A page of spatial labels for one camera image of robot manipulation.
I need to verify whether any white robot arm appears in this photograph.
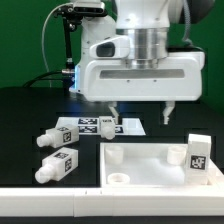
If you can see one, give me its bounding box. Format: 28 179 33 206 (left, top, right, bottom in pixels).
70 0 215 121

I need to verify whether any black camera on stand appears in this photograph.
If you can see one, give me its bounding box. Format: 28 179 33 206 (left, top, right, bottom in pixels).
53 0 107 76

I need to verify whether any paper sheet with markers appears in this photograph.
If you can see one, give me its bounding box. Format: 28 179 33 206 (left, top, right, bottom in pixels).
56 117 145 136

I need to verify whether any grey camera cable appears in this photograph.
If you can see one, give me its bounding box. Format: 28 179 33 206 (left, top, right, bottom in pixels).
41 3 69 88

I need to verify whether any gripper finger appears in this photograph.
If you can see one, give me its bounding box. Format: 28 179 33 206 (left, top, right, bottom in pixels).
163 101 175 125
108 102 119 124

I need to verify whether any black cable on table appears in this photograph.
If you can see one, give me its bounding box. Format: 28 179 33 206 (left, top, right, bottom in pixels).
22 70 73 88

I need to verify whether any white square table top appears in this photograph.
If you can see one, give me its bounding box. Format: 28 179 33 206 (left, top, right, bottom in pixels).
100 143 224 187

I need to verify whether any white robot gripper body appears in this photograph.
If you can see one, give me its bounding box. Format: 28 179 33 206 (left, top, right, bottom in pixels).
80 52 205 101

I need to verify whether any white L-shaped fence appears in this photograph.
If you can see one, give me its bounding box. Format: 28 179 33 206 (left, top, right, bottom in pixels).
0 146 224 218

